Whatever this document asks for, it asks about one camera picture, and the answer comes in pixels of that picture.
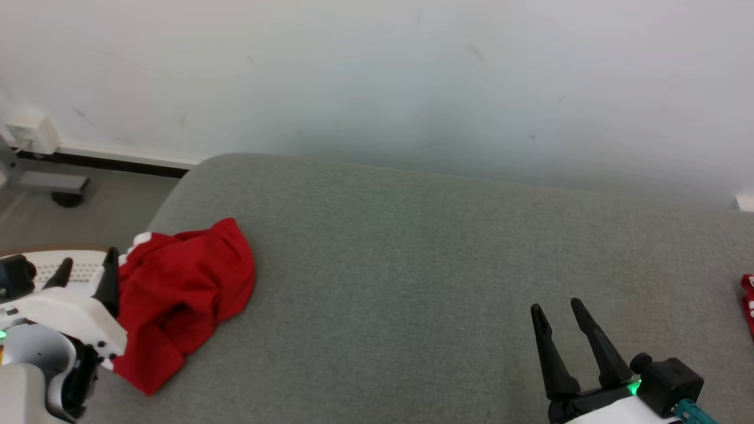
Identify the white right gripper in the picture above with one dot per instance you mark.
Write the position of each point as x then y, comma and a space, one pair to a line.
601, 409

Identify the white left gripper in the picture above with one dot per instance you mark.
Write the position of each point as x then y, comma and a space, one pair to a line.
65, 312

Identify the red shorts white side stripes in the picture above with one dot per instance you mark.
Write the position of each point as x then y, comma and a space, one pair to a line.
182, 294

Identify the red basketball jersey white sleeves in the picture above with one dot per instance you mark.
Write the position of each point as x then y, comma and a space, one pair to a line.
748, 306

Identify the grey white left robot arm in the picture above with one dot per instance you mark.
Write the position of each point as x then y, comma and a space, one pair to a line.
29, 359

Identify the white perforated laundry basket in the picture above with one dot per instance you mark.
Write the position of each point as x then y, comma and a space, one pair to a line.
82, 270

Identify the grey wheeled stand foot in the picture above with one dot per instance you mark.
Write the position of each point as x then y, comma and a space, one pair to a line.
50, 182

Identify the white and black baseboard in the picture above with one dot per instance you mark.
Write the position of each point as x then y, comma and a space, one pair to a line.
118, 160

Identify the grey fabric sofa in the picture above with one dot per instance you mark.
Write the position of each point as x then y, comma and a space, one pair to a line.
412, 282

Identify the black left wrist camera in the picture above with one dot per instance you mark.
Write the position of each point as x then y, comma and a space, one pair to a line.
16, 277

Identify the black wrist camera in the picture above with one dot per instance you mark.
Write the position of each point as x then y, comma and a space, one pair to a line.
16, 277
671, 380

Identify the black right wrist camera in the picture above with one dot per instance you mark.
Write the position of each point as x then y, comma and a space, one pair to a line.
671, 380

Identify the white wall power adapter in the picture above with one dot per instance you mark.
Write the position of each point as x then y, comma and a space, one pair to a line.
32, 131

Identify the small white wall box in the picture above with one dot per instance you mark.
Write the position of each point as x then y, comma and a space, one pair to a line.
746, 201

